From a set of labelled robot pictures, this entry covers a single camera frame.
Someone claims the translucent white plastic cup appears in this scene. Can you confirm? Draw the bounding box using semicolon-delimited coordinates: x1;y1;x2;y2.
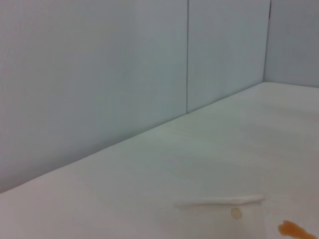
173;193;266;239

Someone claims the brown water stain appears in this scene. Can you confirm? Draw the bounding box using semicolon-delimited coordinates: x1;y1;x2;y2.
278;220;319;239

